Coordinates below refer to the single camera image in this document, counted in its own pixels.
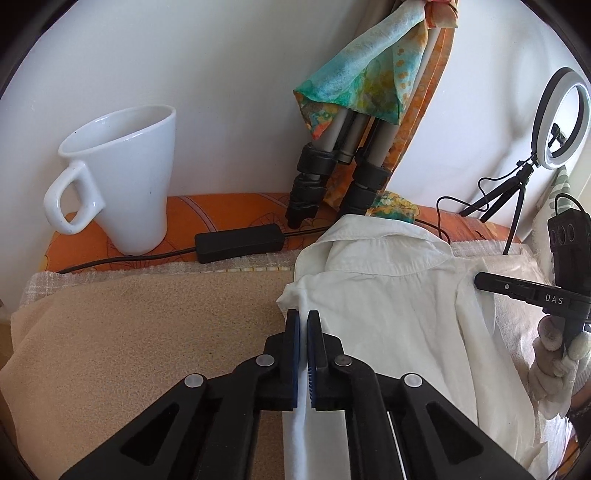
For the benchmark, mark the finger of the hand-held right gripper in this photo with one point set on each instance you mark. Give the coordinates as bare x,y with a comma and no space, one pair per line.
503,284

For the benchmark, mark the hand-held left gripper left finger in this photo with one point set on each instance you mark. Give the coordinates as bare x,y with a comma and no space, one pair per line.
292,360

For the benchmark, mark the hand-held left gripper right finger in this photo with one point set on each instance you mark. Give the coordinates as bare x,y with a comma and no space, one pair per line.
318,360

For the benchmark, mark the white long-sleeved shirt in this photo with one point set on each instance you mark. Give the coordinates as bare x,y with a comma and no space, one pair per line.
392,323

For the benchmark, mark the person's right forearm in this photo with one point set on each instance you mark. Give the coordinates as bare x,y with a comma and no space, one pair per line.
582,406

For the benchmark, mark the person's right hand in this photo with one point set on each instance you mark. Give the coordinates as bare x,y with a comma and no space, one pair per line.
549,383

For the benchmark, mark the small black tripod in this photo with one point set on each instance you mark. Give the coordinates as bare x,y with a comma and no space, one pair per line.
517,207

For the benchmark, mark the green and white cushion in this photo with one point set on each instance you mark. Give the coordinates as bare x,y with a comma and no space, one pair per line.
561,184

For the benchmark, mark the small green orange cloth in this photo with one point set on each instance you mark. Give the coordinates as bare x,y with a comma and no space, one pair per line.
392,207

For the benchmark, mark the beige blanket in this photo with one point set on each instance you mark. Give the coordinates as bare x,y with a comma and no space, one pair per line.
138,323

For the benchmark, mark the orange patterned long cloth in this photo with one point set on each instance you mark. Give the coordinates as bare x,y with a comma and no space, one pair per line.
415,129

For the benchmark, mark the orange patterned bed sheet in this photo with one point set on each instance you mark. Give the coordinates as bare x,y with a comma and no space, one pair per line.
184,217

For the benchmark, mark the silver folded tripod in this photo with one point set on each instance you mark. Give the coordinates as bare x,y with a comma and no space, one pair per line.
318,161

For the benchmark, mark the white ceramic mug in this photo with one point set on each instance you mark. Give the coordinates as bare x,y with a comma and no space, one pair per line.
134,184

